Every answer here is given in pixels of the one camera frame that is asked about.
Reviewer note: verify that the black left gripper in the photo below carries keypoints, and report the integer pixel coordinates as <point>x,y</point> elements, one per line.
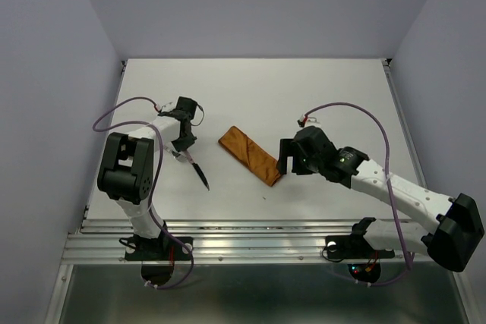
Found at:
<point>181,146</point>

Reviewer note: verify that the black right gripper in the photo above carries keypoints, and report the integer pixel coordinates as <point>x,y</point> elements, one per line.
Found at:
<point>288,147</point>

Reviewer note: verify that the orange brown cloth napkin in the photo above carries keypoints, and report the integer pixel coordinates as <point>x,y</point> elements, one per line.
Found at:
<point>258,161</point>

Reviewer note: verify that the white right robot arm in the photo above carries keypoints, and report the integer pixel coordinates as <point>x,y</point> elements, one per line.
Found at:
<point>446,229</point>

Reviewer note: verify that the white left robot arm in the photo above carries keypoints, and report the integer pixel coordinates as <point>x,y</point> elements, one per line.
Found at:
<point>133,156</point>

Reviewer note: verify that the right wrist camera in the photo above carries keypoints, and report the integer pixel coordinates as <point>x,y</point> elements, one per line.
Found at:
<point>308,121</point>

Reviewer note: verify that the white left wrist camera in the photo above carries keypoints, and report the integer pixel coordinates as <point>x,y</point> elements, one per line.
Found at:
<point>167,107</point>

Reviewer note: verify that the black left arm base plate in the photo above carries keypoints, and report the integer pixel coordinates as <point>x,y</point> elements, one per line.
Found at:
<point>141,249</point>

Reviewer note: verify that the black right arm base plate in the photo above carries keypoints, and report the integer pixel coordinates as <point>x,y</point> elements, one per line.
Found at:
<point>353,246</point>

